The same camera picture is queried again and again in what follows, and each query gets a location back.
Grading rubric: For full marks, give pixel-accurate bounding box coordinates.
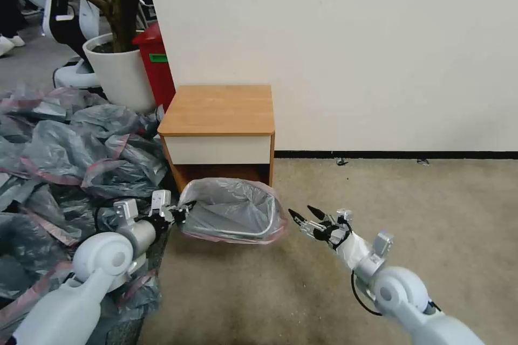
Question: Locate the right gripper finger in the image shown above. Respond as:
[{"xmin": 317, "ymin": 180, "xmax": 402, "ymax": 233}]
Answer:
[
  {"xmin": 307, "ymin": 205, "xmax": 339, "ymax": 228},
  {"xmin": 288, "ymin": 209, "xmax": 325, "ymax": 242}
]

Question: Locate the white trash can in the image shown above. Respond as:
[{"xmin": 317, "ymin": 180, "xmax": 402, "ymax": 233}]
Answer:
[{"xmin": 180, "ymin": 180, "xmax": 285, "ymax": 244}]

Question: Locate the grey pink-edged garbage bag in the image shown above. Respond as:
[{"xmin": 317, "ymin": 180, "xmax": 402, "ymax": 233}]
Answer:
[
  {"xmin": 178, "ymin": 177, "xmax": 289, "ymax": 245},
  {"xmin": 0, "ymin": 211, "xmax": 83, "ymax": 302},
  {"xmin": 82, "ymin": 134, "xmax": 169, "ymax": 199},
  {"xmin": 67, "ymin": 101, "xmax": 159, "ymax": 140},
  {"xmin": 0, "ymin": 175, "xmax": 103, "ymax": 250},
  {"xmin": 19, "ymin": 120, "xmax": 131, "ymax": 185},
  {"xmin": 100, "ymin": 267, "xmax": 163, "ymax": 322},
  {"xmin": 0, "ymin": 85, "xmax": 70, "ymax": 124}
]

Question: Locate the white nightstand drawer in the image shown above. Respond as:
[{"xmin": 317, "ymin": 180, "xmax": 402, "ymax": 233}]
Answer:
[{"xmin": 163, "ymin": 134, "xmax": 271, "ymax": 166}]

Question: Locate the black baseboard strip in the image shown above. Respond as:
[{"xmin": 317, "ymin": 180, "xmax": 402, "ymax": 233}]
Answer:
[{"xmin": 274, "ymin": 150, "xmax": 518, "ymax": 160}]

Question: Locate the wooden nightstand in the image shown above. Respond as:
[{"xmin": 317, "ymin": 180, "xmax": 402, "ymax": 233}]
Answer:
[{"xmin": 157, "ymin": 85, "xmax": 276, "ymax": 200}]

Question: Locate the red bin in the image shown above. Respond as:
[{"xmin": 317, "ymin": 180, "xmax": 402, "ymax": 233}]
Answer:
[{"xmin": 132, "ymin": 21, "xmax": 176, "ymax": 112}]

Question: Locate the white plant pot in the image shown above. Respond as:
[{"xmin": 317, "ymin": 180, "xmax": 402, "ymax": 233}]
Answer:
[{"xmin": 83, "ymin": 31, "xmax": 157, "ymax": 114}]

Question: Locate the potted tree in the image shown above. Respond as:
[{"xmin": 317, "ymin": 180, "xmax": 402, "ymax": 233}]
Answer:
[{"xmin": 24, "ymin": 0, "xmax": 143, "ymax": 53}]

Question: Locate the white black office chair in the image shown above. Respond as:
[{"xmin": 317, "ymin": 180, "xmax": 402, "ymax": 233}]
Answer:
[{"xmin": 40, "ymin": 0, "xmax": 102, "ymax": 89}]

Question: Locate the person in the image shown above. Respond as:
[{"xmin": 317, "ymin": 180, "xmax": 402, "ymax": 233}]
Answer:
[{"xmin": 0, "ymin": 0, "xmax": 26, "ymax": 58}]

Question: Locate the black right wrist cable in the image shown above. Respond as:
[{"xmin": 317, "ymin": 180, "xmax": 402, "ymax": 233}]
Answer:
[{"xmin": 349, "ymin": 271, "xmax": 384, "ymax": 317}]

